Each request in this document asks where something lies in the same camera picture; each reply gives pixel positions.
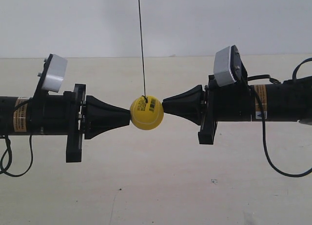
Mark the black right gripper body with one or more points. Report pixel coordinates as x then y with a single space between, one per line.
230 103

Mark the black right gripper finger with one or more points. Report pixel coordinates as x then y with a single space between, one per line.
187 105

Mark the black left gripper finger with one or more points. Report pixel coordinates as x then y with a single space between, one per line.
101 122
93 103

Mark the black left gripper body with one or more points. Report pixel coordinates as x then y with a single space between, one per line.
58 115

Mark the yellow tennis ball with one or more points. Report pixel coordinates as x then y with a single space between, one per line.
146 112

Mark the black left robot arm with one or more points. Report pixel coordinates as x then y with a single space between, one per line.
15 115

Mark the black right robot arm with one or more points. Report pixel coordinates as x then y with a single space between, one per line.
280 102

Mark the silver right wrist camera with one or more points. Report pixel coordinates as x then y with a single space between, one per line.
228 67

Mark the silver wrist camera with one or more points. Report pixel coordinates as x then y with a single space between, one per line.
228 67
52 76

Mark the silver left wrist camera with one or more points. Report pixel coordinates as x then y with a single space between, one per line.
52 76

